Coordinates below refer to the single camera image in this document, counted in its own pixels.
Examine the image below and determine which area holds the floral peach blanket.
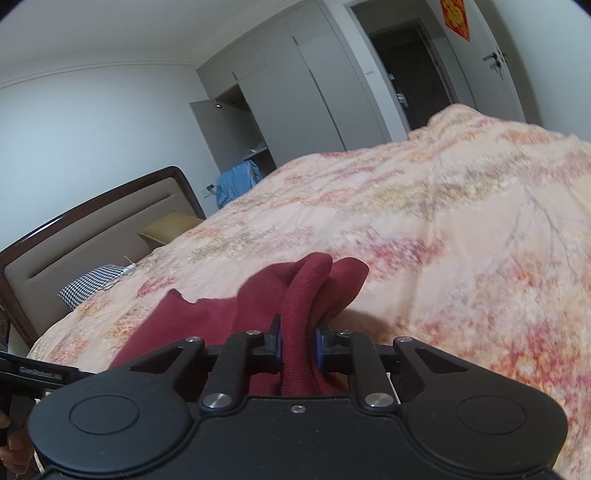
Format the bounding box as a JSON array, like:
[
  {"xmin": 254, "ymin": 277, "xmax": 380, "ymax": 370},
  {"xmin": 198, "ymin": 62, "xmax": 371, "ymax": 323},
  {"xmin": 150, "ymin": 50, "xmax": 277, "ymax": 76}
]
[{"xmin": 25, "ymin": 104, "xmax": 591, "ymax": 480}]

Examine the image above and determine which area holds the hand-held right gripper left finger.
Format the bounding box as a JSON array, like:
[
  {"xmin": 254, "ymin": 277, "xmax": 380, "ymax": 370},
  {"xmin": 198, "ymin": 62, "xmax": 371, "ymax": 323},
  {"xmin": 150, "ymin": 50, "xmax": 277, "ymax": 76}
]
[{"xmin": 110, "ymin": 316, "xmax": 283, "ymax": 414}]

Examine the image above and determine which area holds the white door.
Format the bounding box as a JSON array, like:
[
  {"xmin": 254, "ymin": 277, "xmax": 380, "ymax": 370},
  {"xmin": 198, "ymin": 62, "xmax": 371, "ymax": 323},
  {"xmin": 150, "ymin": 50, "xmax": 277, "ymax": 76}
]
[{"xmin": 438, "ymin": 0, "xmax": 541, "ymax": 125}]

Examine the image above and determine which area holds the person's left hand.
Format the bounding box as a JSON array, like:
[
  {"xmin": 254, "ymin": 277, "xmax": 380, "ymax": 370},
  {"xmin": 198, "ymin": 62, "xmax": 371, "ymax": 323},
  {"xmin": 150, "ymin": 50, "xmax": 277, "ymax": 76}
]
[{"xmin": 0, "ymin": 410, "xmax": 36, "ymax": 479}]

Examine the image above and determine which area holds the blue cloth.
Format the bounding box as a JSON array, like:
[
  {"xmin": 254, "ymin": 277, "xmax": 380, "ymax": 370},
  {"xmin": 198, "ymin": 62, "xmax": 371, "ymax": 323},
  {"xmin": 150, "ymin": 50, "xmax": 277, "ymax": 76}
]
[{"xmin": 216, "ymin": 160, "xmax": 262, "ymax": 208}]

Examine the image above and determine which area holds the dark red sweater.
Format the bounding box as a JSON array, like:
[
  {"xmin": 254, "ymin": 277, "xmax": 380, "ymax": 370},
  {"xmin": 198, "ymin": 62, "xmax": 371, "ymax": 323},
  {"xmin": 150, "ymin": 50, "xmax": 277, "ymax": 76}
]
[{"xmin": 108, "ymin": 251, "xmax": 370, "ymax": 398}]

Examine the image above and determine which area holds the mustard yellow pillow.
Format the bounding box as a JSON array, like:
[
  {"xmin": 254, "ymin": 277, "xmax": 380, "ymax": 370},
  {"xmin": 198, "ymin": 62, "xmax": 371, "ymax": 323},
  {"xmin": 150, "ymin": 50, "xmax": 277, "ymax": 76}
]
[{"xmin": 139, "ymin": 211, "xmax": 204, "ymax": 247}]

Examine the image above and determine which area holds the red door decoration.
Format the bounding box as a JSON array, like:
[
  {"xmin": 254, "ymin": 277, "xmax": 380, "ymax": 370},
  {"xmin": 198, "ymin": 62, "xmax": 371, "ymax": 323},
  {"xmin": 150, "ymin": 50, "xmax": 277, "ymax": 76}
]
[{"xmin": 440, "ymin": 0, "xmax": 471, "ymax": 42}]

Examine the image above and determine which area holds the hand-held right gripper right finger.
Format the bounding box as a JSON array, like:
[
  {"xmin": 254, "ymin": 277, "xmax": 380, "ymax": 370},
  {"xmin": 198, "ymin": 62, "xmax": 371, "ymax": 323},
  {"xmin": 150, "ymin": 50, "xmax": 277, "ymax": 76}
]
[{"xmin": 314, "ymin": 325, "xmax": 471, "ymax": 414}]

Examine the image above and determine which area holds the white charger with cable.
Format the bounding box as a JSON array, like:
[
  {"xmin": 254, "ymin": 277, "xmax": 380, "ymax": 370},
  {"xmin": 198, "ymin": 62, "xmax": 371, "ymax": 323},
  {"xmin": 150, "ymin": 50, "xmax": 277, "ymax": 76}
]
[{"xmin": 104, "ymin": 255, "xmax": 137, "ymax": 291}]

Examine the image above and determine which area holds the brown beige bed headboard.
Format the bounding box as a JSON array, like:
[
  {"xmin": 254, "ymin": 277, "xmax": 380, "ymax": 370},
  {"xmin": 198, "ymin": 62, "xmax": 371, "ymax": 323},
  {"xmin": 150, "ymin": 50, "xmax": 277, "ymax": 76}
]
[{"xmin": 0, "ymin": 166, "xmax": 207, "ymax": 349}]

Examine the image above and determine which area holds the grey wardrobe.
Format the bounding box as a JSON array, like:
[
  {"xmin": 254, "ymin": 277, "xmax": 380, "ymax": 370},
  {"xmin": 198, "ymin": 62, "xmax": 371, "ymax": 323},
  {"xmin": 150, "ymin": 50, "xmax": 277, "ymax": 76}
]
[{"xmin": 189, "ymin": 0, "xmax": 393, "ymax": 183}]

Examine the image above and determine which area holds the black white houndstooth pillow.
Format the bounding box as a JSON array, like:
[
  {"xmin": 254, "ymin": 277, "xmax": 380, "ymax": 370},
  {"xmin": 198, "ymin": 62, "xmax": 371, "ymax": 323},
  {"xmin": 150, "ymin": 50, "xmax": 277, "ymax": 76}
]
[{"xmin": 58, "ymin": 264, "xmax": 134, "ymax": 309}]

